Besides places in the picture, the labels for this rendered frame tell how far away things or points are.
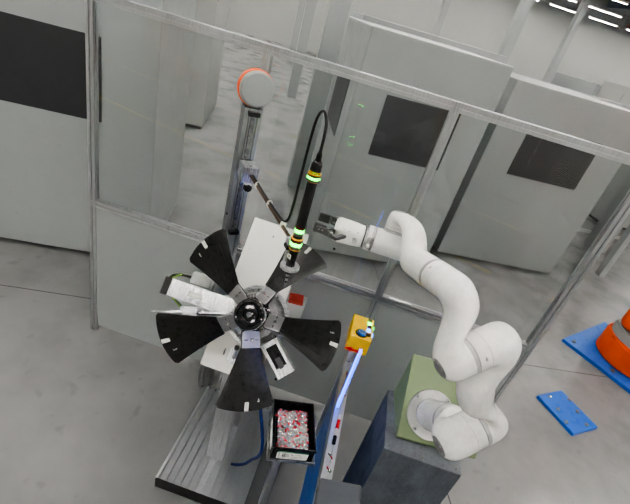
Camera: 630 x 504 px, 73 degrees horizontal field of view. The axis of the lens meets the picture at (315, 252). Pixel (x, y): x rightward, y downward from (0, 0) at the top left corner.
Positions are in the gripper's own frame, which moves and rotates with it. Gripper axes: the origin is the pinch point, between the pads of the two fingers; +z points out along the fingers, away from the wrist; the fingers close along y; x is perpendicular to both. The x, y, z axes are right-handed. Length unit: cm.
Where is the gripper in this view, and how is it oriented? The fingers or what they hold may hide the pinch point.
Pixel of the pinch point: (320, 222)
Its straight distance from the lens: 140.6
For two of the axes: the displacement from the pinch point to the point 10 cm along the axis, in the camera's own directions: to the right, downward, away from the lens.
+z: -9.5, -3.1, 0.5
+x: 2.4, -8.3, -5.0
